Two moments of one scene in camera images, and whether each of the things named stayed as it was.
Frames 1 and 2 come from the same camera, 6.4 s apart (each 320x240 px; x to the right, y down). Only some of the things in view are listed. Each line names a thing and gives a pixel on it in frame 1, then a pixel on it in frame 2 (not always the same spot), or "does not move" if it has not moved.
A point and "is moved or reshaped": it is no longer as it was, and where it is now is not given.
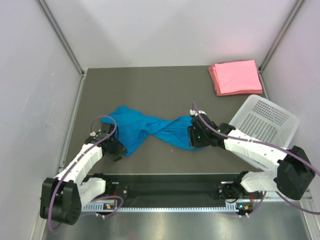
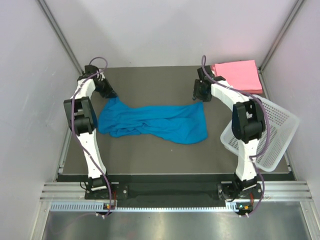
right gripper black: [194, 143] -> [197, 94]
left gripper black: [121, 149] -> [109, 93]
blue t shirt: [134, 127] is moved or reshaped
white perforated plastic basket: [259, 117] does not move
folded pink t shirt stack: [236, 78] does not move
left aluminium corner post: [63, 37] does not move
